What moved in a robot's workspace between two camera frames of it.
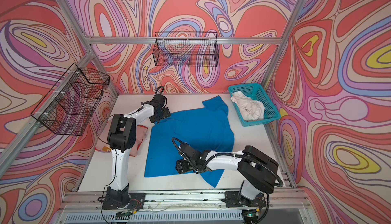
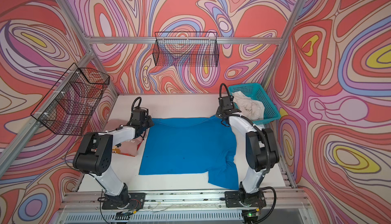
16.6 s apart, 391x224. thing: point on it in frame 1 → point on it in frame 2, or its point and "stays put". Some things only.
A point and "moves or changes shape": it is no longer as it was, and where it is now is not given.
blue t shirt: x=211 y=129 moves or changes shape
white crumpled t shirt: x=251 y=110 stays put
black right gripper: x=181 y=166 → x=219 y=112
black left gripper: x=167 y=113 → x=148 y=117
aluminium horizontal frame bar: x=182 y=40 stays put
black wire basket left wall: x=69 y=105 stays put
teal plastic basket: x=255 y=91 stays put
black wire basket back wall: x=186 y=49 stays put
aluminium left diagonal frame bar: x=8 y=158 stays put
